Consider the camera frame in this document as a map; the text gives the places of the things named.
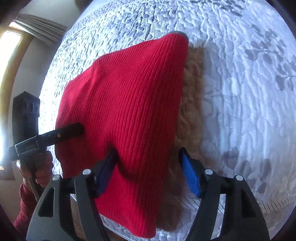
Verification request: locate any grey window curtain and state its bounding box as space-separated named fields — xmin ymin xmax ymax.
xmin=15 ymin=14 xmax=67 ymax=45

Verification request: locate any left hand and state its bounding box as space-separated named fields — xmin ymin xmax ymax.
xmin=16 ymin=151 xmax=54 ymax=192

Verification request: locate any red sleeved left forearm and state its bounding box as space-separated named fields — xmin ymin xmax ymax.
xmin=14 ymin=184 xmax=37 ymax=236

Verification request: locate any grey quilted bedspread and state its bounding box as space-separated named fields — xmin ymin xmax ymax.
xmin=39 ymin=1 xmax=295 ymax=237

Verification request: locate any red knit sweater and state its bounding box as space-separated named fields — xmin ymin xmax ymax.
xmin=55 ymin=32 xmax=189 ymax=238

